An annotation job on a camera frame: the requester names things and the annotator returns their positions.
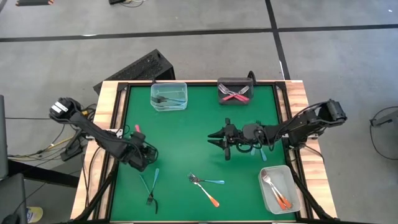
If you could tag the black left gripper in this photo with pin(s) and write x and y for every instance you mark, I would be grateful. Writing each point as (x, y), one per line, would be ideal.
(138, 152)

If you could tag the clear plastic container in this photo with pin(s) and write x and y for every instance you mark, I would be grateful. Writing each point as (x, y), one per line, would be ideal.
(174, 107)

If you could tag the black floor bar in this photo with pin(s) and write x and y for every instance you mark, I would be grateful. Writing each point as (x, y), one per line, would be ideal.
(46, 175)

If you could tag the white plastic container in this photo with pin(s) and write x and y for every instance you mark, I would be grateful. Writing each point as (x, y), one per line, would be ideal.
(287, 177)

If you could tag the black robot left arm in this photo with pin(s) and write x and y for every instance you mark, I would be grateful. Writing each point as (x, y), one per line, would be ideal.
(93, 133)

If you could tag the grey panel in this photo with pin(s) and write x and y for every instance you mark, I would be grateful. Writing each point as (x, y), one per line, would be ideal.
(3, 140)

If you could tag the black perforated metal case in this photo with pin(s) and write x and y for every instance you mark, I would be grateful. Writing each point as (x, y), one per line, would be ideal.
(143, 67)

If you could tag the black bar orange ends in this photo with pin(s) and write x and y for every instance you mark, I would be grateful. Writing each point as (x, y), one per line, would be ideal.
(34, 2)

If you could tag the black power box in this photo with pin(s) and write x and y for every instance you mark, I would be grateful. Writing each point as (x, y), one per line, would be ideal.
(73, 149)

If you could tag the wooden table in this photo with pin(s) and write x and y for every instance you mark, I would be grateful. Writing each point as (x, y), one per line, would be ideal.
(297, 99)

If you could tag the black rig frame post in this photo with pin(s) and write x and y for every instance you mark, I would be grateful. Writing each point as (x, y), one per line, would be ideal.
(100, 187)
(311, 194)

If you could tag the yellow white shoe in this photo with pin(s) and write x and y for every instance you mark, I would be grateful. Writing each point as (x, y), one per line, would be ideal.
(35, 214)

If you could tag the green table mat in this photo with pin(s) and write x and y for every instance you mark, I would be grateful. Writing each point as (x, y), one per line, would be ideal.
(186, 140)

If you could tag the dark grey plastic container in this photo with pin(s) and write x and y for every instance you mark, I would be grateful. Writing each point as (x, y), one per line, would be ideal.
(236, 81)

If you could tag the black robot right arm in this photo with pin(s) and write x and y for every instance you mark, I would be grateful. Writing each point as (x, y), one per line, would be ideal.
(304, 124)

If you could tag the silver metal bracket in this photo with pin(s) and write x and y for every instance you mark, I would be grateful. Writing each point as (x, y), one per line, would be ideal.
(119, 133)

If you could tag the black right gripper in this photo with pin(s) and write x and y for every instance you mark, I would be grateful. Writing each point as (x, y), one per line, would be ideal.
(233, 137)

